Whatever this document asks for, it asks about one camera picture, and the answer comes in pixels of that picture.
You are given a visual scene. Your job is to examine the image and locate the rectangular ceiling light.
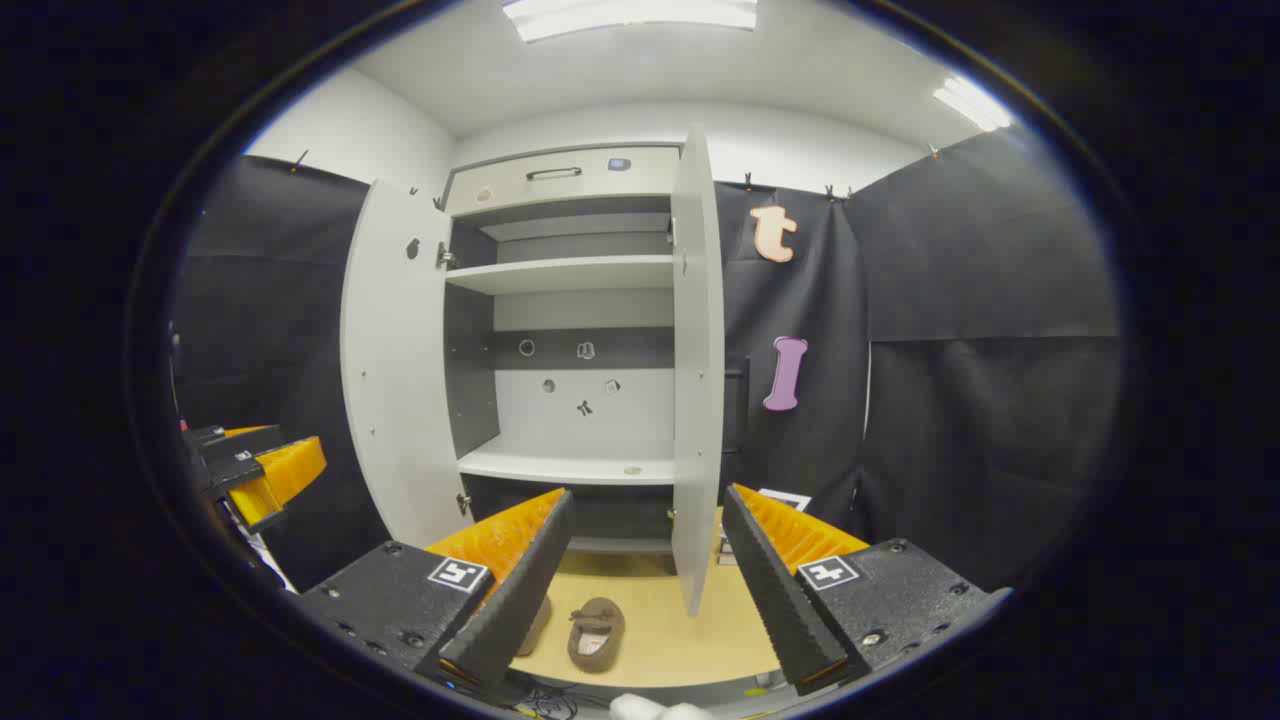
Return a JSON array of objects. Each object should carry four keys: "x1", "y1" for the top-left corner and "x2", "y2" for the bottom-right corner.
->
[
  {"x1": 500, "y1": 0, "x2": 759, "y2": 44},
  {"x1": 932, "y1": 77, "x2": 1014, "y2": 132}
]

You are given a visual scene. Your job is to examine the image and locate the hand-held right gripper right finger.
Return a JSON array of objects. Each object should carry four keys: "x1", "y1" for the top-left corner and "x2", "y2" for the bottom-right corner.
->
[{"x1": 721, "y1": 484, "x2": 1001, "y2": 697}]

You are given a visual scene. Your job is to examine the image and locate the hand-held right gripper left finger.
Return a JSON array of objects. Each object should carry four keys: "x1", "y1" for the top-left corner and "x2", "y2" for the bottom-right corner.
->
[{"x1": 298, "y1": 487, "x2": 577, "y2": 693}]

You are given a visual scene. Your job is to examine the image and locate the black backdrop cloth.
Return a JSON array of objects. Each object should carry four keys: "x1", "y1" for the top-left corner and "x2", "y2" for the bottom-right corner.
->
[{"x1": 172, "y1": 128, "x2": 1123, "y2": 593}]

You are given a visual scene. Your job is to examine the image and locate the white cabinet drawer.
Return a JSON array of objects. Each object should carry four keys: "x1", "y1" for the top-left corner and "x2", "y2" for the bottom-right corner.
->
[{"x1": 445, "y1": 146, "x2": 683, "y2": 217}]

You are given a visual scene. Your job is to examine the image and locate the brown fuzzy slipper shoe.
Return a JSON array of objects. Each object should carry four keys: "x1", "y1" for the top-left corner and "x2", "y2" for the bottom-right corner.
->
[
  {"x1": 514, "y1": 595, "x2": 554, "y2": 658},
  {"x1": 567, "y1": 597, "x2": 627, "y2": 674}
]

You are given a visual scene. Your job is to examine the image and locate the white shoe cabinet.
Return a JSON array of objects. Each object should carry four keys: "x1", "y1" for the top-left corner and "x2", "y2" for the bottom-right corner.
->
[{"x1": 440, "y1": 143, "x2": 691, "y2": 556}]

